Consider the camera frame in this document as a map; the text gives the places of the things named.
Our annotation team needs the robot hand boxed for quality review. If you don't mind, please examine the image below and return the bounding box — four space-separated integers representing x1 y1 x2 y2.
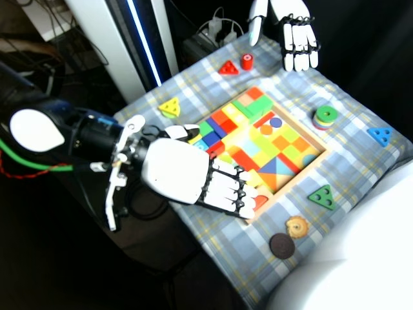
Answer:
140 123 259 221
247 0 322 72

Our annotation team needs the yellow cube block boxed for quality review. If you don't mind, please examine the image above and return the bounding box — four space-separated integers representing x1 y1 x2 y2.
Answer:
247 169 269 194

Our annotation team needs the natural wood arch block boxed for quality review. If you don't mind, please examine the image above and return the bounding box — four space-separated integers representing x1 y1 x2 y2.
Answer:
250 189 276 218

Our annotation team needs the yellow triangle with holes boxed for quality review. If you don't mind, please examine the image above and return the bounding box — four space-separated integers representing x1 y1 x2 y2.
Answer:
157 96 181 116

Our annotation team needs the white power adapter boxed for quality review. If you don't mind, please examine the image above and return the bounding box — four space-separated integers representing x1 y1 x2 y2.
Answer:
224 27 241 45
206 19 223 36

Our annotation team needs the red triangle with holes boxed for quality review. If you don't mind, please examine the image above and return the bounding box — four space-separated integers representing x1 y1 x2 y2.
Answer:
218 60 240 76

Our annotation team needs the stack of coloured rings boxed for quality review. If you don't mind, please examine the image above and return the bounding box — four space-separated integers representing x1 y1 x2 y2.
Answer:
311 105 338 131

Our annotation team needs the blue plaid cloth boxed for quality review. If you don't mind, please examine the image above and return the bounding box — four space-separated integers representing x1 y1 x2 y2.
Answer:
113 32 406 310

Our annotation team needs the black box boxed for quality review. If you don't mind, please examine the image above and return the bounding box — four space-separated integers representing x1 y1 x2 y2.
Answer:
182 32 223 59

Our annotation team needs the wooden puzzle tray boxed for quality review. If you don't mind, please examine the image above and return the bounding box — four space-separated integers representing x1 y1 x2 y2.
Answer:
190 85 329 226

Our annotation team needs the dark chocolate toy cookie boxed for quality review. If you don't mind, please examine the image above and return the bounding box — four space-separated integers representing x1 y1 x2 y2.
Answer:
269 232 296 260

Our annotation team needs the blue triangle with holes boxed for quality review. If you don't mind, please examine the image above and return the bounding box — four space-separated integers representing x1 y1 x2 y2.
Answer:
367 126 394 148

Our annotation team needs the tan toy cookie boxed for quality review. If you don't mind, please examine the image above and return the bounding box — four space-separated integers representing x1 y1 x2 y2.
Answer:
284 215 310 240

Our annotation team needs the green triangle with holes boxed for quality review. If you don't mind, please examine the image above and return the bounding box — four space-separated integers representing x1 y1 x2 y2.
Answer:
307 184 336 211

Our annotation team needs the white column with blue light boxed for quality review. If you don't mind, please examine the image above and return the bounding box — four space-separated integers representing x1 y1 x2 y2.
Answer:
64 0 180 104

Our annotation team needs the white rounded shell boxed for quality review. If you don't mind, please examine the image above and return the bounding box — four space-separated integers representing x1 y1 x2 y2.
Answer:
266 151 413 310

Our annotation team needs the white box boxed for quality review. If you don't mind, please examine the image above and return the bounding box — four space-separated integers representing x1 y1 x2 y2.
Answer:
21 0 77 42

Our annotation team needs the green cable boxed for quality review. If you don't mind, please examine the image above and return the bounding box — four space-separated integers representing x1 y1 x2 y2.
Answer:
0 140 74 171

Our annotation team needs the red twisted cable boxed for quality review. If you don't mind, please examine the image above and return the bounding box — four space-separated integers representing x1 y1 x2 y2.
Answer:
0 150 70 179

